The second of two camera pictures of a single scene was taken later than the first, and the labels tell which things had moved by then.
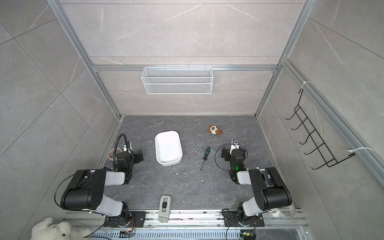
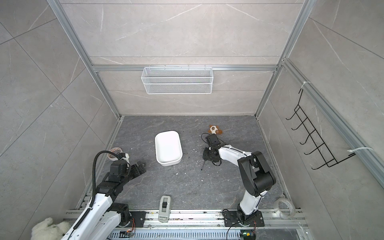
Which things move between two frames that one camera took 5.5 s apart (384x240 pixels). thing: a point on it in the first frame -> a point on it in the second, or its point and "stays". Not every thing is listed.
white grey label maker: (165, 211) stays
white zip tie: (351, 150) stays
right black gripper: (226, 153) -> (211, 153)
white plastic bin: (168, 149) stays
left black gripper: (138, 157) -> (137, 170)
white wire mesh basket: (177, 80) stays
